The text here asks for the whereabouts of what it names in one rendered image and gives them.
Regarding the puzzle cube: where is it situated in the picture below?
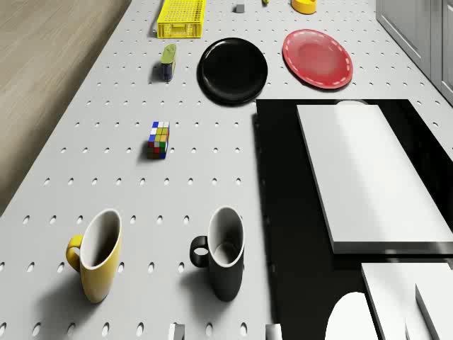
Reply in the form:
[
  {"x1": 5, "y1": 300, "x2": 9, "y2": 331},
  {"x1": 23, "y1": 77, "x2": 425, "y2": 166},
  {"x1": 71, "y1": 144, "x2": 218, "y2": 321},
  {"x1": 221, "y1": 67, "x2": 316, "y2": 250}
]
[{"x1": 147, "y1": 121, "x2": 171, "y2": 160}]

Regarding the black stove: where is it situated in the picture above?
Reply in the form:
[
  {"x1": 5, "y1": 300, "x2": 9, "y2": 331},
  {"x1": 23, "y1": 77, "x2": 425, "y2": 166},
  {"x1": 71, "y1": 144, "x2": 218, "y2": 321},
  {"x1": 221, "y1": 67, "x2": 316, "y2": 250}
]
[{"x1": 252, "y1": 98, "x2": 453, "y2": 340}]

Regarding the black plate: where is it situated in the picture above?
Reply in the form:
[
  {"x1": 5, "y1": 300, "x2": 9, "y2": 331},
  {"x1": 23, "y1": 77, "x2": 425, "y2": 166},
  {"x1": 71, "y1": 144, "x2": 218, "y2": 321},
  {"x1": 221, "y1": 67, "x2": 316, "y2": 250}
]
[{"x1": 196, "y1": 37, "x2": 269, "y2": 105}]

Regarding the black mug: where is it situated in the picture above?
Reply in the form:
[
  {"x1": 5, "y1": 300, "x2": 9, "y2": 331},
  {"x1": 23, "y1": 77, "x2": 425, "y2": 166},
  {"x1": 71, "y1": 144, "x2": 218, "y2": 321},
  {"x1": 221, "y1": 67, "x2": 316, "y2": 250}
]
[{"x1": 189, "y1": 206, "x2": 246, "y2": 302}]

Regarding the flat-sided can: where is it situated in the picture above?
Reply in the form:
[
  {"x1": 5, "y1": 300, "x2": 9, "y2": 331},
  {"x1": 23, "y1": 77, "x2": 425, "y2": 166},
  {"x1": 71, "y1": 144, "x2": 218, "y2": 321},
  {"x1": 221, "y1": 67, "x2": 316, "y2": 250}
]
[{"x1": 159, "y1": 43, "x2": 178, "y2": 82}]

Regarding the red plate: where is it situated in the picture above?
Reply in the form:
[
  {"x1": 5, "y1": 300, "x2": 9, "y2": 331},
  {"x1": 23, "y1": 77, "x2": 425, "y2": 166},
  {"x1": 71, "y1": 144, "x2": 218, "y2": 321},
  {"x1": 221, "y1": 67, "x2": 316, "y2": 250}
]
[{"x1": 282, "y1": 29, "x2": 354, "y2": 90}]

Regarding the yellow basket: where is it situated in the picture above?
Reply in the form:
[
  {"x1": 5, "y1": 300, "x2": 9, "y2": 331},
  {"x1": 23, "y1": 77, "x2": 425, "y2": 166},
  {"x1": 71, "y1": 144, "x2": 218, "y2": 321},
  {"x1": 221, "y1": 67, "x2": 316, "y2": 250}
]
[{"x1": 156, "y1": 0, "x2": 207, "y2": 39}]

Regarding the yellow mug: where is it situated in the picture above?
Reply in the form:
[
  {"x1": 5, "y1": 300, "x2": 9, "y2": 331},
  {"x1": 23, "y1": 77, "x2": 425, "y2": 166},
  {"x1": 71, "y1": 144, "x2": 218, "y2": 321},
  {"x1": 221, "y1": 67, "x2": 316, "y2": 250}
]
[{"x1": 65, "y1": 208, "x2": 123, "y2": 304}]

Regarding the yellow bowl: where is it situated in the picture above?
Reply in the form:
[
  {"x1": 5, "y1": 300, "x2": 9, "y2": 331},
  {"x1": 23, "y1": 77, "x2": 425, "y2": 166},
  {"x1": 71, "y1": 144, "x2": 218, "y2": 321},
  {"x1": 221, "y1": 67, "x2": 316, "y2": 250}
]
[{"x1": 290, "y1": 0, "x2": 318, "y2": 15}]

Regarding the white cabinet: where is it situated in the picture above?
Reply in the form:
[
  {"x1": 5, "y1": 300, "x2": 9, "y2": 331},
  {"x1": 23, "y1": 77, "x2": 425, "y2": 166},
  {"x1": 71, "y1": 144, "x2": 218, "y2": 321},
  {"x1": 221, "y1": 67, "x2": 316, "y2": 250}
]
[{"x1": 375, "y1": 0, "x2": 453, "y2": 107}]

